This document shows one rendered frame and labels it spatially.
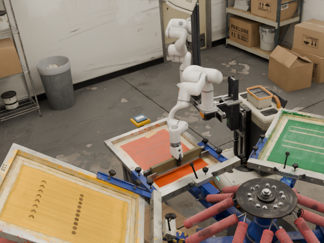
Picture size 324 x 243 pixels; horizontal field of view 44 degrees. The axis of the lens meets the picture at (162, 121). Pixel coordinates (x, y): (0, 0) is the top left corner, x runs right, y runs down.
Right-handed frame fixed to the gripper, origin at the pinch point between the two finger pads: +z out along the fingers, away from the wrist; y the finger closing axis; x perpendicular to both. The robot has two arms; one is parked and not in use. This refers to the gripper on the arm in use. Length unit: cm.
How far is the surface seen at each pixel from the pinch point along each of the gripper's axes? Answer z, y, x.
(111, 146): 2, 49, 28
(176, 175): 5.9, -5.6, 4.5
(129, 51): 63, 367, -144
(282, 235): -23, -104, 7
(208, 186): -2.6, -36.6, 0.0
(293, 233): 0, -92, -15
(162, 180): 5.9, -4.4, 14.7
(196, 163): 5.8, -3.5, -14.4
